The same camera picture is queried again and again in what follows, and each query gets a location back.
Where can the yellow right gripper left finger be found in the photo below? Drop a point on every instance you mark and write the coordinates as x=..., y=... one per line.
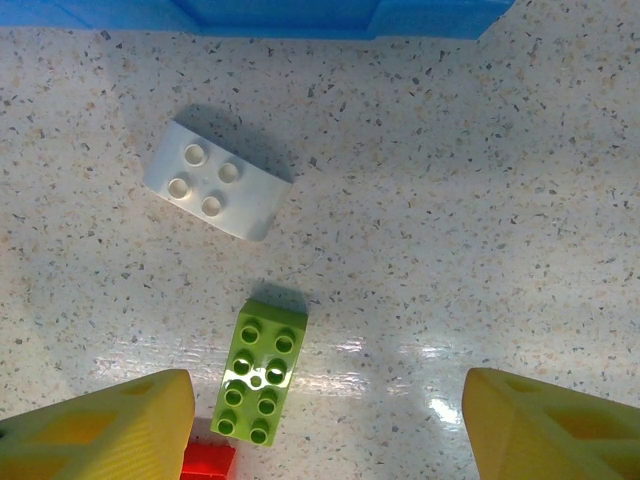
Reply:
x=100, y=440

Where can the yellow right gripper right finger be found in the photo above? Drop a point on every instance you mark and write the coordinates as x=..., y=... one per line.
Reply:
x=550, y=440

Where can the red lego brick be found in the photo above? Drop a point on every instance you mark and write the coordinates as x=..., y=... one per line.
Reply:
x=207, y=460

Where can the lime green lego brick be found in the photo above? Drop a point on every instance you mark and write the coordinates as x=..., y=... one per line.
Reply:
x=265, y=350

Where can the white curved lego brick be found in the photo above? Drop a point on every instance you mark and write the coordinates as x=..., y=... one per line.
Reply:
x=250, y=212

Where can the blue three-compartment plastic container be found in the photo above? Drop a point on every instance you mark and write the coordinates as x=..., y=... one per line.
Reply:
x=280, y=15

